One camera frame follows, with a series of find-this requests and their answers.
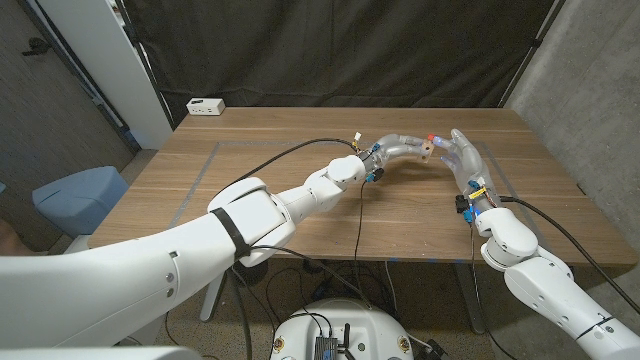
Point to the black backdrop stand pole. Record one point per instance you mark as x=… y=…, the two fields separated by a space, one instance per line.
x=142 y=57
x=536 y=43

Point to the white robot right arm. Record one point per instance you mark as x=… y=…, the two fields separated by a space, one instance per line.
x=550 y=290

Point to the blue-grey stool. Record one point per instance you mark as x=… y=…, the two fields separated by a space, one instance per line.
x=80 y=200

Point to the wooden block with holes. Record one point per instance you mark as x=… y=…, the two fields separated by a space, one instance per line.
x=426 y=151

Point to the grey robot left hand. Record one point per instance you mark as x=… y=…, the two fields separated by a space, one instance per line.
x=395 y=147

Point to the black backdrop curtain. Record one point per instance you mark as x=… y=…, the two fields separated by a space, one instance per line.
x=325 y=50

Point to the white power strip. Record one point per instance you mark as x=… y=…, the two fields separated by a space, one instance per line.
x=205 y=106

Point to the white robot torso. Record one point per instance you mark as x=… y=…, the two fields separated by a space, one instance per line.
x=345 y=320

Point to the grey table leg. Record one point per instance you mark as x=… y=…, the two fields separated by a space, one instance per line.
x=470 y=305
x=214 y=300

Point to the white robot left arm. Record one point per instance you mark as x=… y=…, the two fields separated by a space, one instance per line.
x=150 y=285

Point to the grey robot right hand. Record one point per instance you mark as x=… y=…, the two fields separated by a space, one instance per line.
x=467 y=162

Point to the person's bare leg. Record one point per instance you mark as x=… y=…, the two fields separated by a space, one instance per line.
x=12 y=242

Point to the grey electronics box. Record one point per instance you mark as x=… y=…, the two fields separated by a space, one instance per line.
x=325 y=349

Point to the round black floor fan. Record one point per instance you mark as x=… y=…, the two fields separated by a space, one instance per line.
x=255 y=275

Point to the black antenna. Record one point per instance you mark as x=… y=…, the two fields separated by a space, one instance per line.
x=345 y=340

